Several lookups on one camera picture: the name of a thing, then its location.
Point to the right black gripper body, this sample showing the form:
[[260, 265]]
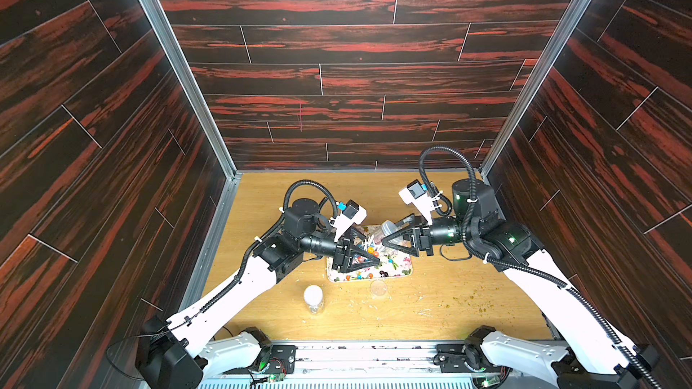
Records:
[[421, 238]]

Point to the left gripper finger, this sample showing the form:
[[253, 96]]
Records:
[[358, 238], [361, 263]]

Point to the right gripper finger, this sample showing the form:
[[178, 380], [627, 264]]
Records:
[[409, 221], [406, 247]]

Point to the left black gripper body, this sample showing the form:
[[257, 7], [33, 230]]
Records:
[[338, 255]]

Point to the clear candy jar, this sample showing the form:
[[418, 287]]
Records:
[[380, 231]]

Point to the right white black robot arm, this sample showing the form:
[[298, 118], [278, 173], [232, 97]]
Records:
[[592, 353]]

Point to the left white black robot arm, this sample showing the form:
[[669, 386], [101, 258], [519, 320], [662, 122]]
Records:
[[180, 352]]

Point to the jar with white lid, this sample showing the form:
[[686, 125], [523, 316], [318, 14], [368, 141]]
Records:
[[314, 299]]

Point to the floral pattern tray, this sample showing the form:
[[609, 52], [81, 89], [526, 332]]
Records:
[[392, 264]]

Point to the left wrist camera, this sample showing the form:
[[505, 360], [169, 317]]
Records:
[[349, 214]]

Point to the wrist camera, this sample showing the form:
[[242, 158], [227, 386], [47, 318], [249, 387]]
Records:
[[349, 214], [416, 193]]

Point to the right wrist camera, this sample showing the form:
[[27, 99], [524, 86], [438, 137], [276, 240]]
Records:
[[416, 193]]

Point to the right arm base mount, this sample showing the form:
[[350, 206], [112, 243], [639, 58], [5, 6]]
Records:
[[463, 357]]

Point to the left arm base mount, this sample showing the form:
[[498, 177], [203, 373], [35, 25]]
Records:
[[278, 360]]

